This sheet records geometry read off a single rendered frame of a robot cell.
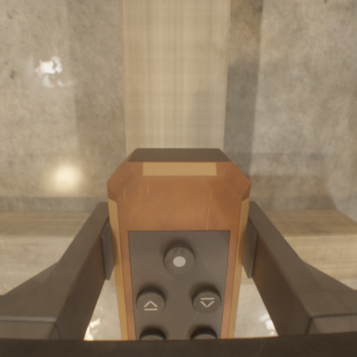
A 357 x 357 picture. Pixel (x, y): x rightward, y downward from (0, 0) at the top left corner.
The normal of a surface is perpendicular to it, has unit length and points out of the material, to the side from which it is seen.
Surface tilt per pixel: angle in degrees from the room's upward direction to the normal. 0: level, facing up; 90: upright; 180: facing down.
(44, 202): 0
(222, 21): 0
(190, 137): 0
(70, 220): 90
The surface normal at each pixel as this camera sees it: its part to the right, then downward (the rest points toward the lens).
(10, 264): 0.03, 0.30
